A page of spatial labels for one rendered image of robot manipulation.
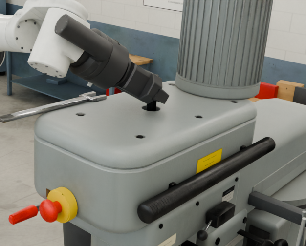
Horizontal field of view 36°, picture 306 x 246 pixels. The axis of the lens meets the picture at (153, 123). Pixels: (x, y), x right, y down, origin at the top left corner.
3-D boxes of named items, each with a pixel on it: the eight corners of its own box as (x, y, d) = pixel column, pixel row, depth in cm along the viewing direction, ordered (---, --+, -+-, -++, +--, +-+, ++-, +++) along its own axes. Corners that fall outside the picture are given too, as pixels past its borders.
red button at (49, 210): (51, 228, 79) (51, 207, 78) (35, 218, 81) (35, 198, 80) (66, 220, 81) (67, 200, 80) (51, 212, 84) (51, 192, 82)
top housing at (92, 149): (120, 248, 77) (126, 158, 71) (20, 192, 92) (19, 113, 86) (255, 165, 112) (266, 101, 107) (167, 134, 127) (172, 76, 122)
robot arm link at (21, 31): (79, 63, 79) (27, 58, 87) (97, 15, 81) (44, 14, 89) (52, 45, 74) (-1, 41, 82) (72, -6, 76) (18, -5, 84)
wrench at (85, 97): (7, 125, 81) (7, 120, 80) (-7, 118, 83) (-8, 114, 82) (106, 98, 99) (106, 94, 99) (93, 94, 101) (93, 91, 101)
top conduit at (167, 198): (151, 227, 76) (153, 208, 74) (132, 217, 78) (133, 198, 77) (274, 153, 109) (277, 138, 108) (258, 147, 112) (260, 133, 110)
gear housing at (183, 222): (149, 271, 88) (153, 224, 84) (61, 220, 102) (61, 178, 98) (238, 208, 113) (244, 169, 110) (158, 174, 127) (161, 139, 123)
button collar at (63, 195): (69, 228, 81) (69, 197, 79) (46, 215, 84) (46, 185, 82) (77, 224, 83) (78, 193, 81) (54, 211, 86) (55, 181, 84)
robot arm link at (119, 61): (112, 98, 97) (66, 73, 89) (135, 57, 97) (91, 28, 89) (146, 118, 87) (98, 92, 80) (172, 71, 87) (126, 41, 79)
